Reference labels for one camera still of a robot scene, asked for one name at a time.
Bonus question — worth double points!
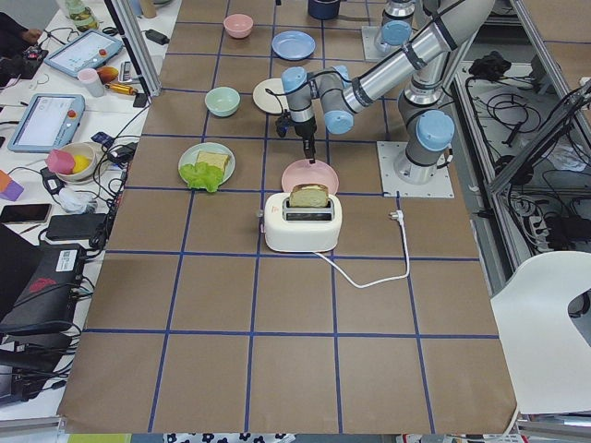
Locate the bread slice on plate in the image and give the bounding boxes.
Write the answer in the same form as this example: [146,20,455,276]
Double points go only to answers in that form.
[195,150,231,176]

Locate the white chair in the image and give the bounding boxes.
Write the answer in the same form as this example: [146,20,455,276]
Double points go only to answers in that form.
[491,251,590,414]

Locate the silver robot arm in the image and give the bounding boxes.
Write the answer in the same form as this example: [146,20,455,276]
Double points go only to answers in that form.
[276,1,494,185]
[374,0,426,57]

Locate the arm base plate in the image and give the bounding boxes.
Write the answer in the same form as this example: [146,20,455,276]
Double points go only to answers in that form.
[377,141,454,198]
[361,21,413,62]

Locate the pink toy cup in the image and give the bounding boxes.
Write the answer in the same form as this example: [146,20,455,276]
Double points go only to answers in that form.
[45,150,75,174]

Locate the teach pendant tablet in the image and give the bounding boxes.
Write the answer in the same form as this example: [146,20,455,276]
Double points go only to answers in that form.
[7,93,85,153]
[44,30,123,78]

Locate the white toaster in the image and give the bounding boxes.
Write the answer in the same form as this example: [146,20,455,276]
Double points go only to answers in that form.
[262,193,343,253]

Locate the beige bowl with fruit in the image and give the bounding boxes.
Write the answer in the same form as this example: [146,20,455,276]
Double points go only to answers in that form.
[57,141,101,184]

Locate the yellow toy fruit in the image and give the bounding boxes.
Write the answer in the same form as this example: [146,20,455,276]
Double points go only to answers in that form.
[71,155,91,174]

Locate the black smartphone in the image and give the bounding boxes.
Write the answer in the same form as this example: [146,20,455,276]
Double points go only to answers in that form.
[1,203,53,223]

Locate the pink bowl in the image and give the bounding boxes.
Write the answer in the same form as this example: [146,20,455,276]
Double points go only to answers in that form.
[223,14,254,39]

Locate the green plate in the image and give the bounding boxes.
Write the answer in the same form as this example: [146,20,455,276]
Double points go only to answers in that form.
[178,142,235,193]

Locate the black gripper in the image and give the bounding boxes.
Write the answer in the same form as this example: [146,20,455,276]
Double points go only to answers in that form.
[292,117,317,164]

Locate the gold metal cylinder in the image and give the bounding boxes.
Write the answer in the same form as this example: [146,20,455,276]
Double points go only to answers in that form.
[104,83,138,96]

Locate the green lettuce leaf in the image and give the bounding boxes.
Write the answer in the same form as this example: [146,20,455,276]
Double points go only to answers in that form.
[179,162,224,193]

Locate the black power bank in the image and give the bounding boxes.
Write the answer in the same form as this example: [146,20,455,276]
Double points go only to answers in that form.
[45,213,106,241]

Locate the bread slice in toaster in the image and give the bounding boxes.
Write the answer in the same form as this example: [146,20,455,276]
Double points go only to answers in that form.
[289,184,329,208]

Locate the blue plate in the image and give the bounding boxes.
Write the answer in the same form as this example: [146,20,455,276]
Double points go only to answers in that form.
[271,30,316,61]

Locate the mango toy fruit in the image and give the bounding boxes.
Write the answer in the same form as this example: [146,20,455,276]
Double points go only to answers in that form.
[96,66,119,84]

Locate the black power adapter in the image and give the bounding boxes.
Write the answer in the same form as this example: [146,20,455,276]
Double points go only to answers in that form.
[144,30,170,45]

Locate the white pink cup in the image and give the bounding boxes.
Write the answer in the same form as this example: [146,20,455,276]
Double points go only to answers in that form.
[77,68,105,97]

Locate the dark blue saucepan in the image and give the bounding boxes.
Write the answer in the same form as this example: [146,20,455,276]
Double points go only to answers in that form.
[308,0,341,20]

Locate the white toaster power cable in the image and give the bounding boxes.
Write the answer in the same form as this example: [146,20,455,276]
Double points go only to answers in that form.
[311,210,412,290]

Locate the aluminium frame post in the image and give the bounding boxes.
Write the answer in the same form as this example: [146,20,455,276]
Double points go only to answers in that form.
[104,0,162,97]

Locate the green bowl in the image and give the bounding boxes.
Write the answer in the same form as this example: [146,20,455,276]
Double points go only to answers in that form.
[205,87,241,117]

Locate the near teach pendant tablet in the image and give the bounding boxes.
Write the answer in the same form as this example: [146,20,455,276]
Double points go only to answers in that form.
[7,93,85,153]

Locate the black laptop computer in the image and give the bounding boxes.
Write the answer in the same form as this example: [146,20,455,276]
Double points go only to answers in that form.
[1,226,86,372]

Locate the glass bottle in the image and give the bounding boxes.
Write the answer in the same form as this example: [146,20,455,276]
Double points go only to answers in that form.
[65,0,99,32]

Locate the cream white plate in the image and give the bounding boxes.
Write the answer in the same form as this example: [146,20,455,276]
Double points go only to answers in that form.
[252,78,288,115]

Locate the far teach pendant tablet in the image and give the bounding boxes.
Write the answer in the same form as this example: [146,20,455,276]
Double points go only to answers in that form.
[44,30,123,78]

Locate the purple toy block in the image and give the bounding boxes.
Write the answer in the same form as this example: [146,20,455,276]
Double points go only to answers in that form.
[0,171,24,201]

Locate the pink plate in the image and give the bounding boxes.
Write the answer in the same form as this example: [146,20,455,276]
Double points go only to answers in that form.
[282,159,339,195]

